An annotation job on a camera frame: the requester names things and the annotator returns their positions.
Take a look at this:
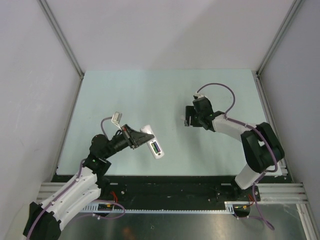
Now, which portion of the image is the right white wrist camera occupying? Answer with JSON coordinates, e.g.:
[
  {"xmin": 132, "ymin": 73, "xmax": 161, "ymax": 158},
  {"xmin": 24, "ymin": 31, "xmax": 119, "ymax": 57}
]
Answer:
[{"xmin": 193, "ymin": 93, "xmax": 205, "ymax": 100}]

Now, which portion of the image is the green AAA battery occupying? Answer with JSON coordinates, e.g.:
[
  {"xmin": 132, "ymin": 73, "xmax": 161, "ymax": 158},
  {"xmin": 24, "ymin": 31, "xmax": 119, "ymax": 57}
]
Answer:
[{"xmin": 150, "ymin": 142, "xmax": 160, "ymax": 155}]

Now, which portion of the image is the blue purple AAA battery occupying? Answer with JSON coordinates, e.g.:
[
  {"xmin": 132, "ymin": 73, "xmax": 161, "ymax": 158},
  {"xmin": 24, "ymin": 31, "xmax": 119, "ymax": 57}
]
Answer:
[{"xmin": 151, "ymin": 141, "xmax": 161, "ymax": 154}]

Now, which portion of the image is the right aluminium frame post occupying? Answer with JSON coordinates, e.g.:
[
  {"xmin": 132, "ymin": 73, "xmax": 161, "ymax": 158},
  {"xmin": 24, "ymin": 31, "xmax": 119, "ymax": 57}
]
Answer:
[{"xmin": 255, "ymin": 0, "xmax": 305, "ymax": 76}]

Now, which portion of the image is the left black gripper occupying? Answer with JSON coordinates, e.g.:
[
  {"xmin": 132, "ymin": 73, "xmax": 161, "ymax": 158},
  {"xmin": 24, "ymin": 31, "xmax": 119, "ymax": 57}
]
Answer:
[{"xmin": 102, "ymin": 124, "xmax": 154, "ymax": 159}]

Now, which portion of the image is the left aluminium frame post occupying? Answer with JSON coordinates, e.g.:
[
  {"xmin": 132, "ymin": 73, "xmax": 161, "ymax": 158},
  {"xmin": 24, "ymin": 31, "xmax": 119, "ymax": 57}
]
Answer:
[{"xmin": 37, "ymin": 0, "xmax": 85, "ymax": 78}]

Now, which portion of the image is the white remote control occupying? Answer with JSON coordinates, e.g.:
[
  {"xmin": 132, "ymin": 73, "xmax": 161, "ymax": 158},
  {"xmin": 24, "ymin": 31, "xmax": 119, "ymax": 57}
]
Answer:
[{"xmin": 140, "ymin": 125, "xmax": 165, "ymax": 160}]

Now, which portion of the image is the aluminium frame post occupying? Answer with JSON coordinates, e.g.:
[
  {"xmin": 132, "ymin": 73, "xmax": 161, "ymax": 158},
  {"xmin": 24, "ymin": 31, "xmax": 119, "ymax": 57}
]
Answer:
[
  {"xmin": 37, "ymin": 0, "xmax": 85, "ymax": 78},
  {"xmin": 255, "ymin": 0, "xmax": 305, "ymax": 76}
]

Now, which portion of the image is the grey slotted cable duct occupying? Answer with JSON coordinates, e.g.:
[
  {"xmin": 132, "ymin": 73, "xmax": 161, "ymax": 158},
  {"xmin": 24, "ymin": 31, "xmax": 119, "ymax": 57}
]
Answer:
[{"xmin": 82, "ymin": 201, "xmax": 261, "ymax": 215}]

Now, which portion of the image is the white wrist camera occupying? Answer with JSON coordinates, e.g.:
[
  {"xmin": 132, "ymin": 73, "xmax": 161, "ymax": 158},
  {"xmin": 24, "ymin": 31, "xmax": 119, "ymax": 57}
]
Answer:
[
  {"xmin": 111, "ymin": 111, "xmax": 123, "ymax": 129},
  {"xmin": 193, "ymin": 93, "xmax": 205, "ymax": 100}
]

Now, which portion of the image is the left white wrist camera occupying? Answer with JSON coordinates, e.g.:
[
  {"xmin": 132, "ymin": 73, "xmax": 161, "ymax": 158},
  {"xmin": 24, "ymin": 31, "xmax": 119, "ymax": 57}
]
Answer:
[{"xmin": 111, "ymin": 111, "xmax": 123, "ymax": 129}]

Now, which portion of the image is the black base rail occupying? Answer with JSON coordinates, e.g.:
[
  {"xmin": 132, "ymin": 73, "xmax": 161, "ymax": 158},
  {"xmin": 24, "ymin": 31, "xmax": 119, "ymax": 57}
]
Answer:
[{"xmin": 98, "ymin": 175, "xmax": 261, "ymax": 212}]

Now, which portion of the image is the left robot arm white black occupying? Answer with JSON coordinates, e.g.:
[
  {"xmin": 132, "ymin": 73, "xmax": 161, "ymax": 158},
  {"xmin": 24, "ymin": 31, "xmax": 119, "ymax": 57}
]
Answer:
[{"xmin": 23, "ymin": 124, "xmax": 155, "ymax": 240}]

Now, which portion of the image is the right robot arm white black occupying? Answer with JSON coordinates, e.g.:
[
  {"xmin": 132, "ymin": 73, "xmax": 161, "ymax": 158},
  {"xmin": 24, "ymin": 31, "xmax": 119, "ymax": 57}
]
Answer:
[{"xmin": 184, "ymin": 96, "xmax": 285, "ymax": 201}]

